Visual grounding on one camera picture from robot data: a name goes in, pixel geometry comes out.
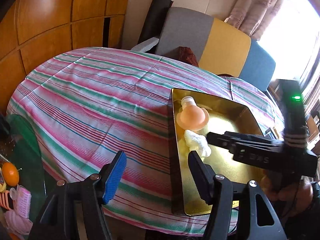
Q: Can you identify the white ball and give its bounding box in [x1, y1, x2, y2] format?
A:
[184, 129, 212, 158]

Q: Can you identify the blue snack packet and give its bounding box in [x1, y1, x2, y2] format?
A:
[264, 128, 277, 139]

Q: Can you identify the peach pink bottle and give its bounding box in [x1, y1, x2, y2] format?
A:
[176, 96, 209, 132]

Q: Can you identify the orange fruit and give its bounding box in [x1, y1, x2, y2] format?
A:
[2, 162, 20, 187]

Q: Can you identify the green glass side table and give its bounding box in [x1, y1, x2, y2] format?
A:
[6, 114, 46, 221]

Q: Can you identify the grey yellow blue armchair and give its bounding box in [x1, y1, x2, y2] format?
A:
[132, 7, 276, 92]

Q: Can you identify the striped bed sheet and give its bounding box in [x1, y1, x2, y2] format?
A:
[7, 47, 283, 236]

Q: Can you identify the pink patterned curtain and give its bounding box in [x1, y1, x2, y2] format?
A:
[225, 0, 284, 41]

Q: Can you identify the black rolled mat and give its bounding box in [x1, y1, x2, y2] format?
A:
[138, 0, 173, 43]

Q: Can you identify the wooden wardrobe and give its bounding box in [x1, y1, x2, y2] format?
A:
[1, 0, 128, 114]

